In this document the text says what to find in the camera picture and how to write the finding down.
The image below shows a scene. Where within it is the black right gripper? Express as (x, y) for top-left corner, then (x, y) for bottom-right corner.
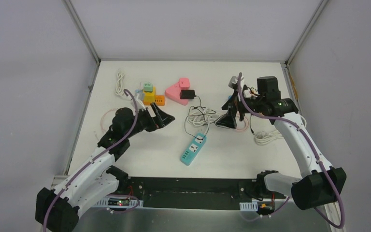
(216, 89), (266, 129)

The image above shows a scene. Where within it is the teal power strip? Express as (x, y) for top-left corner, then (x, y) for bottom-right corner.
(180, 133), (207, 166)

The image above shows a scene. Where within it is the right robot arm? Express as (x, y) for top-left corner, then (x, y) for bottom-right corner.
(216, 75), (347, 210)

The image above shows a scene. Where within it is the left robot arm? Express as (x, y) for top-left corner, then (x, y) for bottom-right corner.
(35, 103), (175, 232)

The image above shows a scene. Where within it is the yellow plug adapter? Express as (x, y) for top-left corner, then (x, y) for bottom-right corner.
(143, 87), (156, 105)

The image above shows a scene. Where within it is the light blue plug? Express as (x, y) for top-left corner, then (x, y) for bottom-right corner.
(135, 89), (144, 101)

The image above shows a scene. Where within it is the green plug adapter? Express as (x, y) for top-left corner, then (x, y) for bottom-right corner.
(143, 82), (154, 92)

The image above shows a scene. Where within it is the pink plug adapter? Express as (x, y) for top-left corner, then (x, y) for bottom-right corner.
(178, 77), (190, 89)

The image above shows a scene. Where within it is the orange power strip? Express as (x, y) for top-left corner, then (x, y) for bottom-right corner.
(143, 95), (166, 106)

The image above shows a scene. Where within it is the pink triangular power strip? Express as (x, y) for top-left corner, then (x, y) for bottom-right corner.
(165, 82), (188, 106)

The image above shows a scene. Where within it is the black power adapter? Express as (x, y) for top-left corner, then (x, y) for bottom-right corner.
(179, 89), (196, 100)

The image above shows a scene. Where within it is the thin black adapter cable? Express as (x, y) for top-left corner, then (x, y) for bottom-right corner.
(184, 95), (228, 142)

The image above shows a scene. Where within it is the white coiled strip cable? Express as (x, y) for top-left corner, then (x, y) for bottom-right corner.
(185, 108), (225, 137)

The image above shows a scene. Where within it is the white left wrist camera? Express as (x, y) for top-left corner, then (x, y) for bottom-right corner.
(136, 101), (148, 111)

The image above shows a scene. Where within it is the white orange-strip cable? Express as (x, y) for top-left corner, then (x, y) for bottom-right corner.
(114, 68), (136, 102)

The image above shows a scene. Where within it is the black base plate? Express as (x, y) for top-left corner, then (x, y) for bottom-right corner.
(113, 177), (284, 210)

